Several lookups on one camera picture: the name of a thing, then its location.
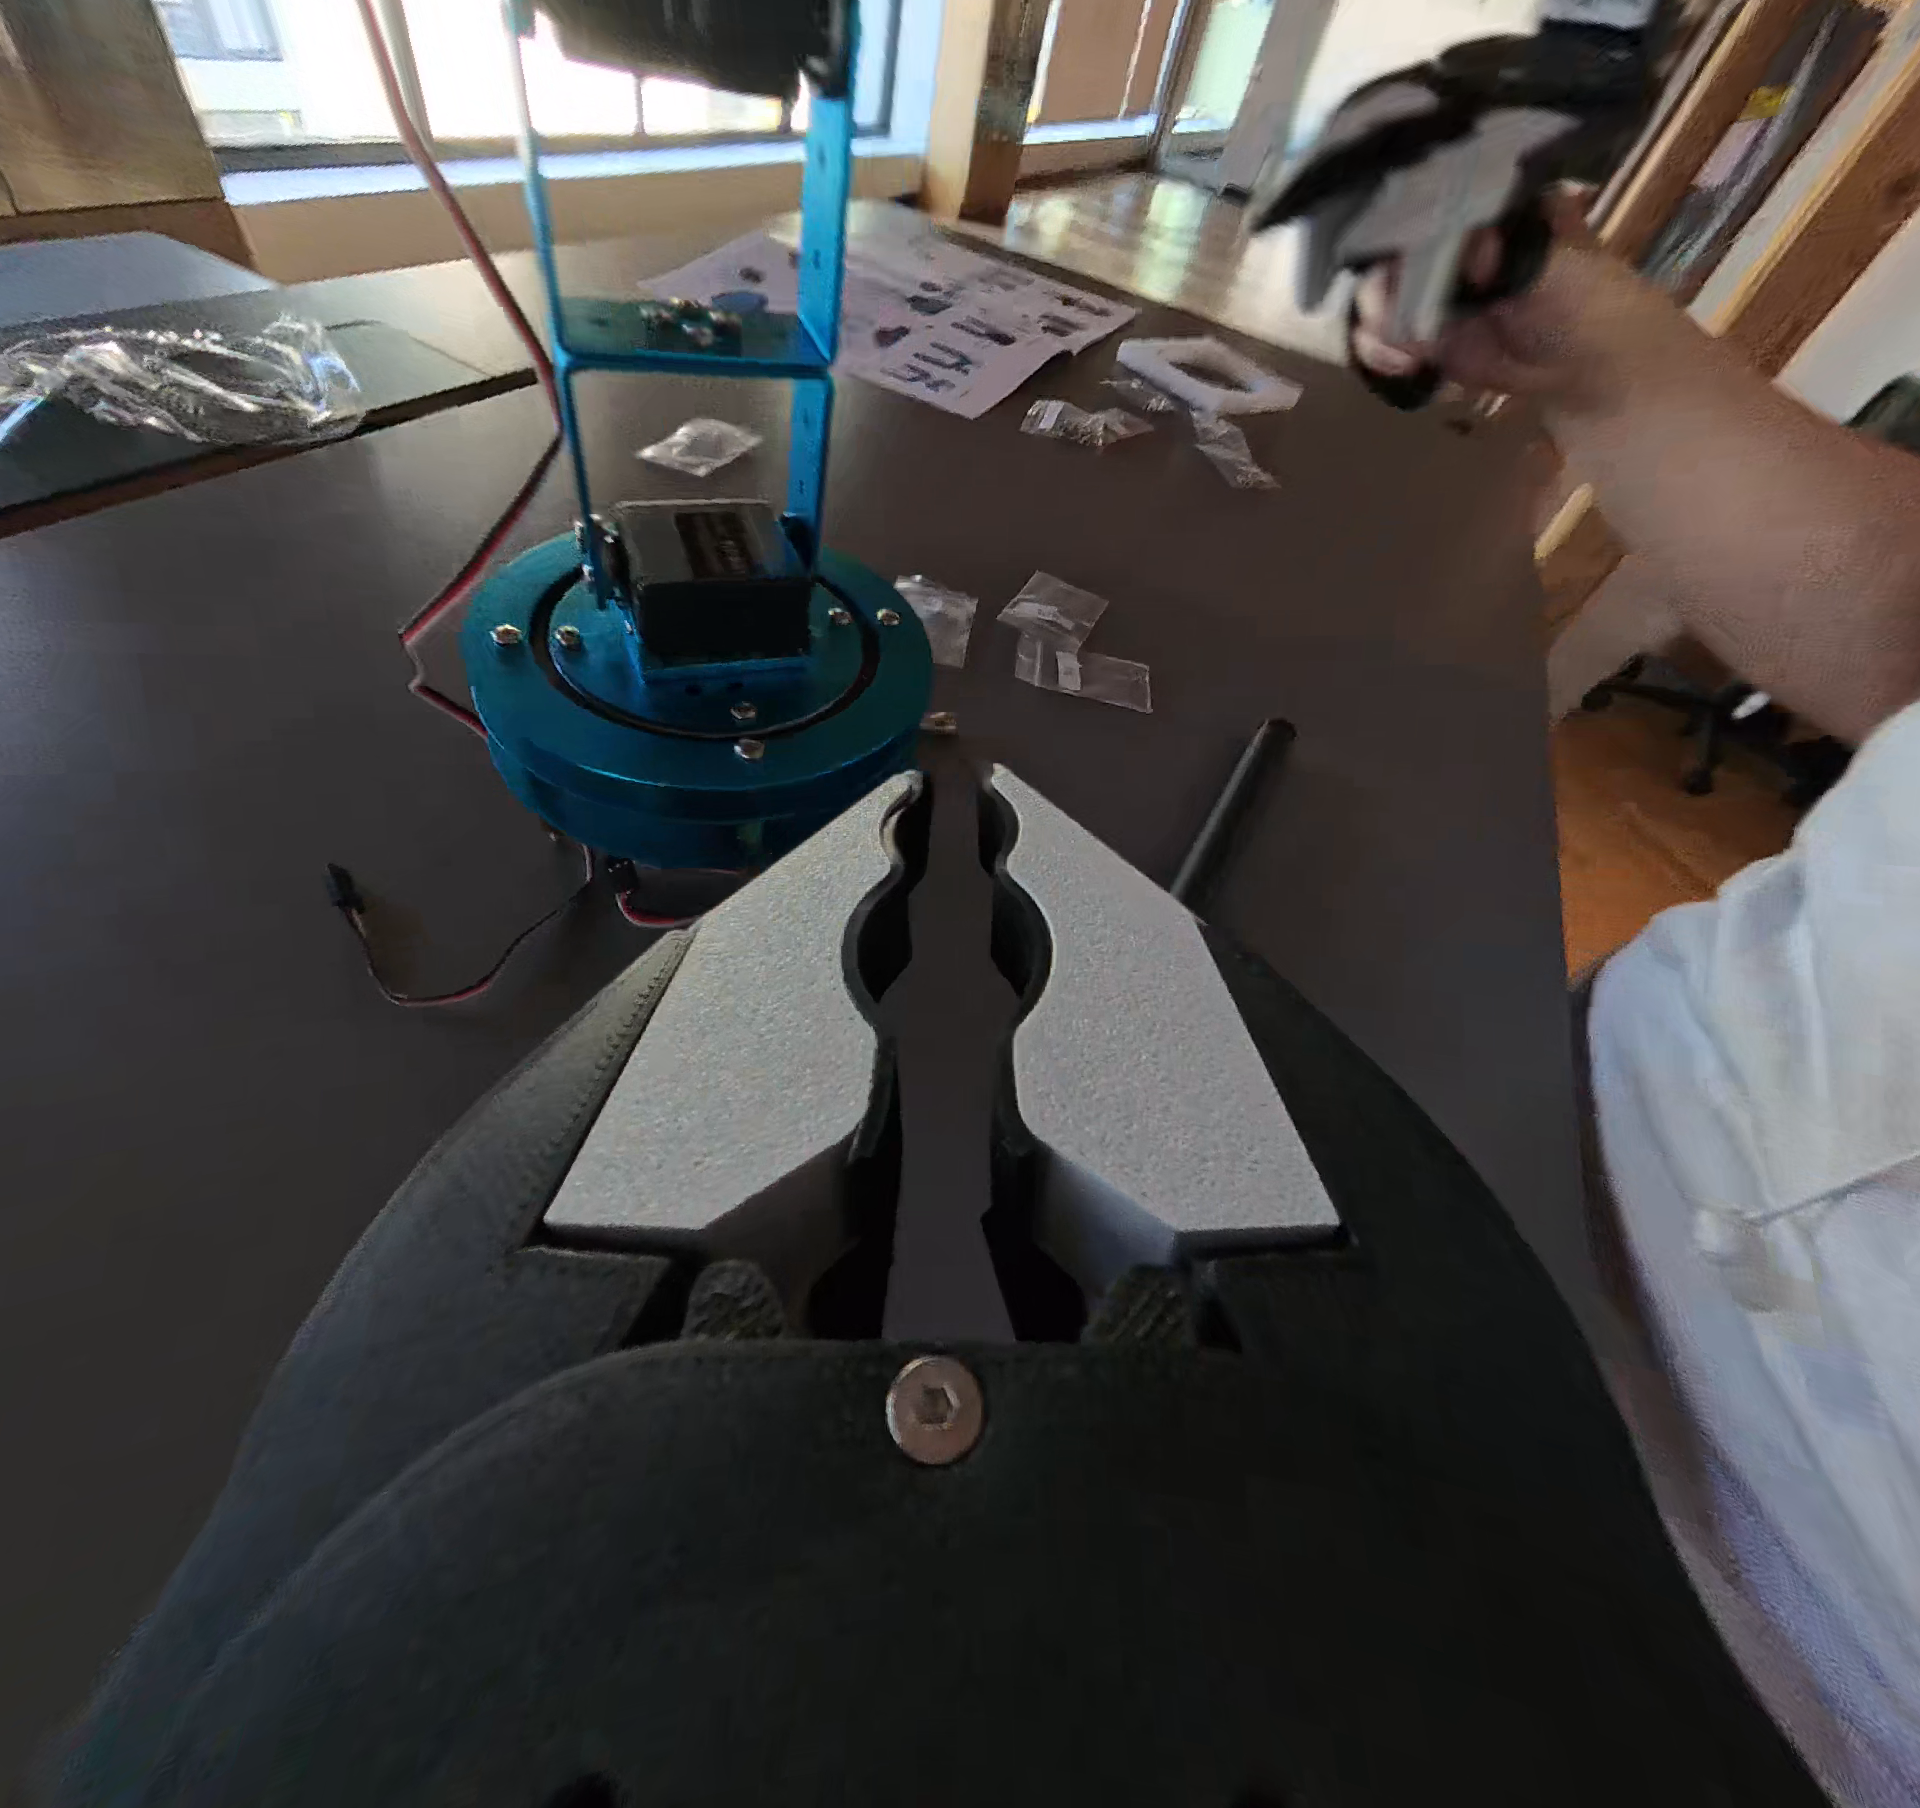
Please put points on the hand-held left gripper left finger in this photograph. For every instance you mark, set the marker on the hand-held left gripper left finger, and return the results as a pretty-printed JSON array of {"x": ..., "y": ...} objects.
[{"x": 720, "y": 1088}]

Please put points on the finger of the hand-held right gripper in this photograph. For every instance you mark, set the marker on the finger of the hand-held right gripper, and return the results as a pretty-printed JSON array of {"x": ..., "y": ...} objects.
[
  {"x": 1424, "y": 233},
  {"x": 1393, "y": 144}
]

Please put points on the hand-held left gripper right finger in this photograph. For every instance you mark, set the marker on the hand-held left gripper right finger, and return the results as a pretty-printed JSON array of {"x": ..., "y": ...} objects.
[{"x": 1155, "y": 1088}]

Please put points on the person's right forearm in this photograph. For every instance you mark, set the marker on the person's right forearm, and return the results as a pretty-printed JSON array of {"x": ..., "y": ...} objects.
[{"x": 1753, "y": 520}]

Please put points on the blue toy robot arm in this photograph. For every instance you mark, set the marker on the blue toy robot arm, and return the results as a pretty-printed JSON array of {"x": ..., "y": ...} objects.
[{"x": 676, "y": 771}]

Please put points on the black adjoining desk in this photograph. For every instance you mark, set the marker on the black adjoining desk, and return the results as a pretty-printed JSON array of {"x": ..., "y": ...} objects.
[{"x": 420, "y": 382}]

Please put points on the grey office desk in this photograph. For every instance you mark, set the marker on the grey office desk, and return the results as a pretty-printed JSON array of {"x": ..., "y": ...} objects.
[{"x": 120, "y": 279}]

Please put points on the person's right hand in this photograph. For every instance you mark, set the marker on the person's right hand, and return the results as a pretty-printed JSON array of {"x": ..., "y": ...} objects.
[{"x": 1515, "y": 324}]

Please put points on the clear bag of silver screws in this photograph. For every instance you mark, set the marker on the clear bag of silver screws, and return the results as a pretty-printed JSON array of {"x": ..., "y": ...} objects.
[
  {"x": 1087, "y": 675},
  {"x": 1234, "y": 454}
]

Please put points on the full clear bag of screws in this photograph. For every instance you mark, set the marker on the full clear bag of screws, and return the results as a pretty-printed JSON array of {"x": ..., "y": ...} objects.
[{"x": 1087, "y": 426}]

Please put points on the clear bag of tiny screws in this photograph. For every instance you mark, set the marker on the clear bag of tiny screws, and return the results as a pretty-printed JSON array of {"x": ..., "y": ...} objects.
[{"x": 1050, "y": 605}]

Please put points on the printed instruction manual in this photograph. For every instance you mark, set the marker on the printed instruction manual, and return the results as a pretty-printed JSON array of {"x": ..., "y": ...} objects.
[{"x": 932, "y": 324}]

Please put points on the black office chair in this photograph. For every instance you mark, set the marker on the black office chair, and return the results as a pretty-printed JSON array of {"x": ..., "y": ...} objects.
[{"x": 1696, "y": 707}]

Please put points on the person's white shirt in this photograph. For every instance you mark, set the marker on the person's white shirt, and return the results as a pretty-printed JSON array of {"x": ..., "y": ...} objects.
[{"x": 1768, "y": 1238}]

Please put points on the small clear plastic bag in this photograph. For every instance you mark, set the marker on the small clear plastic bag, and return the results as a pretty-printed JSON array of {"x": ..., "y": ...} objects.
[{"x": 700, "y": 447}]

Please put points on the wooden partition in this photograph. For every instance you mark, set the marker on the wooden partition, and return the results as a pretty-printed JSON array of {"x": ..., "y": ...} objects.
[{"x": 93, "y": 111}]

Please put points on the wooden shelf frame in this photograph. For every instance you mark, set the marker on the wooden shelf frame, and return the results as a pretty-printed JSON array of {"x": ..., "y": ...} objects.
[{"x": 1800, "y": 188}]

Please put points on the white foam frame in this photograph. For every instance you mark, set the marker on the white foam frame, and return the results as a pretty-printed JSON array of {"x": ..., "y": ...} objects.
[{"x": 1155, "y": 366}]

